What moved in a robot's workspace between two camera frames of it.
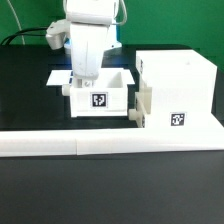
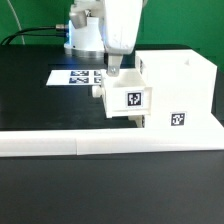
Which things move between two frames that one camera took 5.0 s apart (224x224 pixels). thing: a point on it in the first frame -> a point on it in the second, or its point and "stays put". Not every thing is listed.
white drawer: [107, 97] -> [124, 94]
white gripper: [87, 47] -> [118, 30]
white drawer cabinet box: [183, 89] stays put
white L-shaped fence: [108, 141] stays put
